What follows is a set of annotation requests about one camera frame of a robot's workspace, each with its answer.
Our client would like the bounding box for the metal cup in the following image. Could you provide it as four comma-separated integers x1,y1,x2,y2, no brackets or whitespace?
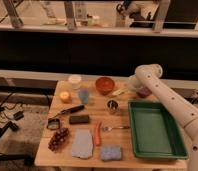
107,100,119,115

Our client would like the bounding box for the metal fork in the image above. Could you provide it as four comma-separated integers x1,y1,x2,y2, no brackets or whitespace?
101,126,130,132

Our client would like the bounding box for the blue sponge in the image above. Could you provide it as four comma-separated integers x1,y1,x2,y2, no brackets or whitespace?
100,145,122,161

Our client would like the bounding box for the grey-blue cloth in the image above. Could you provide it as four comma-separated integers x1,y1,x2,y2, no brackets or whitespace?
71,129,93,159

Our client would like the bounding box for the small round black tin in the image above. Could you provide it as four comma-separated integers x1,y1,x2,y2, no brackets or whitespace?
47,119,60,130

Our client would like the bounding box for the orange-red bowl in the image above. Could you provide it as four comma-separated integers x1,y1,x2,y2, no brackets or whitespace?
95,77,115,95

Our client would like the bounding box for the green plastic tray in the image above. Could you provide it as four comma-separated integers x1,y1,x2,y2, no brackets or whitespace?
128,101,188,160

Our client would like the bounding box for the orange carrot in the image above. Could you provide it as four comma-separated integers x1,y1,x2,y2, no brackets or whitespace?
94,122,101,146

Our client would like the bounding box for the white lidded container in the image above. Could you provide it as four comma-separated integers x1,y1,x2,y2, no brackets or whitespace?
68,74,82,90

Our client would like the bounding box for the blue plastic cup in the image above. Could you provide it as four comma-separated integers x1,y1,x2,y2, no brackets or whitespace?
78,89,89,105

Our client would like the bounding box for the purple bowl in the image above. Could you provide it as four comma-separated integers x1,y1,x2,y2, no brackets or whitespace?
136,87,152,98

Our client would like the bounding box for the black rectangular block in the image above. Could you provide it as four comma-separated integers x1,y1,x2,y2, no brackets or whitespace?
69,115,90,124

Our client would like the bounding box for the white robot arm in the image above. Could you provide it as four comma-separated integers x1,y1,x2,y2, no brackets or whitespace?
128,64,198,171

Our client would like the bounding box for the yellow banana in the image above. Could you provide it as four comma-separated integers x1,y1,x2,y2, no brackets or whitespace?
111,88,128,97

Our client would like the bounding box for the orange fruit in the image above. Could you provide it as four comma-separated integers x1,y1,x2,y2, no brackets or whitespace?
59,91,71,103

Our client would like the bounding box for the black handled knife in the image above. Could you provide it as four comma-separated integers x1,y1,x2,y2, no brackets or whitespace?
52,105,85,118

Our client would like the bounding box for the bunch of dark grapes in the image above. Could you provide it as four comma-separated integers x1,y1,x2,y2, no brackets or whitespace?
48,128,69,152

